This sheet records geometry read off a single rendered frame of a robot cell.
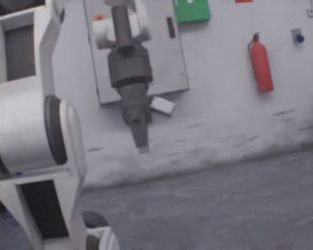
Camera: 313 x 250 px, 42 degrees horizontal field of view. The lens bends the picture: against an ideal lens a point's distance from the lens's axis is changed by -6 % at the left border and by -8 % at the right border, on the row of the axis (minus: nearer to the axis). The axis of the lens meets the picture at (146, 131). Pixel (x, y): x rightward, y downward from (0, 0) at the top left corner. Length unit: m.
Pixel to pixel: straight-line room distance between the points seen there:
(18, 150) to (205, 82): 3.47
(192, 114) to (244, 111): 0.53
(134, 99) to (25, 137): 0.23
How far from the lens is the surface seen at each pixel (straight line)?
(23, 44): 0.95
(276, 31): 4.52
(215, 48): 4.26
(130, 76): 0.86
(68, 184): 0.84
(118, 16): 0.88
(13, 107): 0.85
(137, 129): 0.82
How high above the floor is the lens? 0.61
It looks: 2 degrees down
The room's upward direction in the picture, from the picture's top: 10 degrees counter-clockwise
